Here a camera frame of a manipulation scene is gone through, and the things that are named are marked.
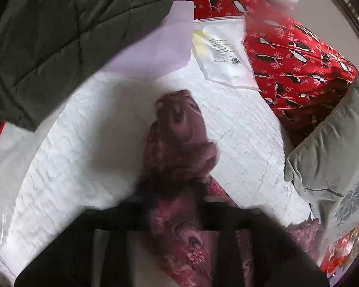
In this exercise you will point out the purple pink floral garment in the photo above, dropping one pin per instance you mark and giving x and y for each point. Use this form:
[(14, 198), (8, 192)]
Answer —
[(179, 158)]

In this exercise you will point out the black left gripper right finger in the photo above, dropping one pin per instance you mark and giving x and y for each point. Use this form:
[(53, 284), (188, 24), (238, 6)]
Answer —
[(234, 255)]

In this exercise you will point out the grey floral pillow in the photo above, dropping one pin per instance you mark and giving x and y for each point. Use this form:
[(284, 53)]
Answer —
[(324, 168)]

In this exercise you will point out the white quilted bed cover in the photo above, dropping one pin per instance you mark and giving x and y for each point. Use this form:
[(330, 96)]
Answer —
[(88, 153)]

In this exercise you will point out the dark green quilted jacket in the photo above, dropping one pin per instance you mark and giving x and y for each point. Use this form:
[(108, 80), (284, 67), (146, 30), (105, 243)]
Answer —
[(49, 47)]

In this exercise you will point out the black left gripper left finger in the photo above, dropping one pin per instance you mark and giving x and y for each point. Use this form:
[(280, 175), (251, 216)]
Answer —
[(111, 261)]

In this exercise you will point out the white plastic packaging bag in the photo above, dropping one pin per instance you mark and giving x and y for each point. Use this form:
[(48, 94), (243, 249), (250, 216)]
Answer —
[(217, 45)]

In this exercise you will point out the red patterned blanket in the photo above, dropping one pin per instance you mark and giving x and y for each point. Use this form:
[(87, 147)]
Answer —
[(299, 76)]

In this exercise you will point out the lavender paper sheet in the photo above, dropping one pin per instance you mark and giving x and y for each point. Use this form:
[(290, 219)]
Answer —
[(164, 50)]

